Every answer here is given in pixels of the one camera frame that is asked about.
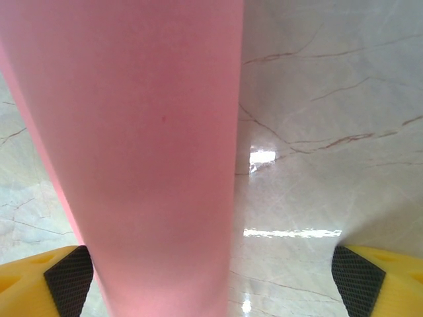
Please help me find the pink square paper sheet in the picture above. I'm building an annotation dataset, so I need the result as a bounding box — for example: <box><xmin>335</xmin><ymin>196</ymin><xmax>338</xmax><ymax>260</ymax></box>
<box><xmin>0</xmin><ymin>0</ymin><xmax>246</xmax><ymax>317</ymax></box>

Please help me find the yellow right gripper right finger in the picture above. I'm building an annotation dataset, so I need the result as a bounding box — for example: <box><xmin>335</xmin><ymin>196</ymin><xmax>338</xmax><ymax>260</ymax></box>
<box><xmin>331</xmin><ymin>244</ymin><xmax>423</xmax><ymax>317</ymax></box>

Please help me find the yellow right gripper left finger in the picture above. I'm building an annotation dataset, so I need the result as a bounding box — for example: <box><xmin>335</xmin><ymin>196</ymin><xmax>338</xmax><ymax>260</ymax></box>
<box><xmin>0</xmin><ymin>245</ymin><xmax>95</xmax><ymax>317</ymax></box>

